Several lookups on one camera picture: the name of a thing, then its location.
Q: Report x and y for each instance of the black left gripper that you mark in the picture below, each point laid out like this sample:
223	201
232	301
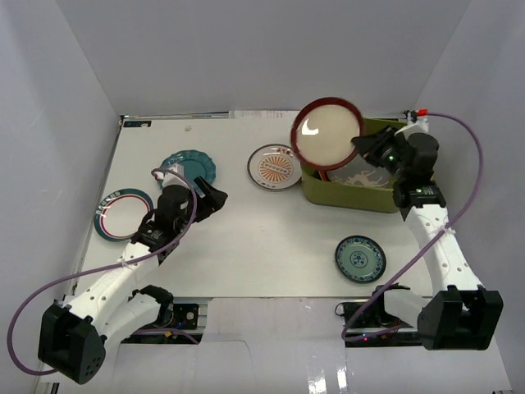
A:
206	197

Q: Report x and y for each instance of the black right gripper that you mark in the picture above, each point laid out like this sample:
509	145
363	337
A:
369	146

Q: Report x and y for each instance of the grey plate deer design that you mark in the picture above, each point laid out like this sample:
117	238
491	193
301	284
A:
360	173

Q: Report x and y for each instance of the teal scalloped plate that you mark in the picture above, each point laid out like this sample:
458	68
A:
191	164

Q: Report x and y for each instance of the beige plate dark red rim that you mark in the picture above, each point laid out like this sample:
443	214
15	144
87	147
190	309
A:
321	134

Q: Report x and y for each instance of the white plate orange sunburst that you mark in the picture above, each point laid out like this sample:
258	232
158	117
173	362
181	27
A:
274	167

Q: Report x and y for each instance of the white plate teal red rings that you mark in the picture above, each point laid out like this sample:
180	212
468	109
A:
123	214

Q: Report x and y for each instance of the small blue white dish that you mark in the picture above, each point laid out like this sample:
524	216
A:
360	259

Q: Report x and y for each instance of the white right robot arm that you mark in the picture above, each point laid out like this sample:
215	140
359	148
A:
462	314

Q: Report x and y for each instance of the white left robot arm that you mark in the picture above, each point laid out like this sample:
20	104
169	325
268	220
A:
74	338

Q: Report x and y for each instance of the olive green plastic bin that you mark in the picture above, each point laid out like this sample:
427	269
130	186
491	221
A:
334	194

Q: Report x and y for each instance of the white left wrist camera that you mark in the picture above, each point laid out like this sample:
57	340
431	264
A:
172	177

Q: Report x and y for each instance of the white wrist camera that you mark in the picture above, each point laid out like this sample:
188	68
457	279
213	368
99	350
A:
417	122
172	177

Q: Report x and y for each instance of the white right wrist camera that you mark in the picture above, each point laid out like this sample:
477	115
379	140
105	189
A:
417	122

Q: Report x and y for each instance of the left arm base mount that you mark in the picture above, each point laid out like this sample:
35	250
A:
183	329

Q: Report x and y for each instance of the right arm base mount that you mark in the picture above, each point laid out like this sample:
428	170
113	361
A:
376	329

